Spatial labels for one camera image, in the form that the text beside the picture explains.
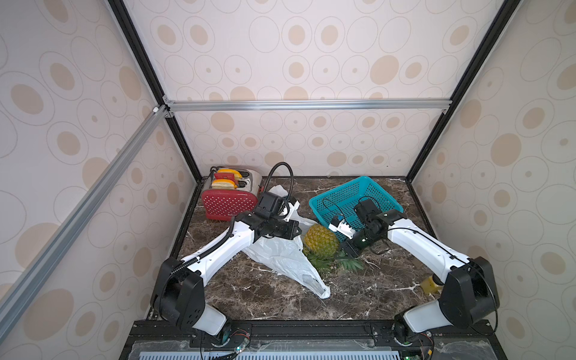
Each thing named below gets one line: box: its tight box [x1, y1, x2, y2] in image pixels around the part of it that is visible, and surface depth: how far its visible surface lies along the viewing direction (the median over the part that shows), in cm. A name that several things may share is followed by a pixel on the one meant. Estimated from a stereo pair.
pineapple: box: [303, 223, 364, 272], surface depth 79 cm
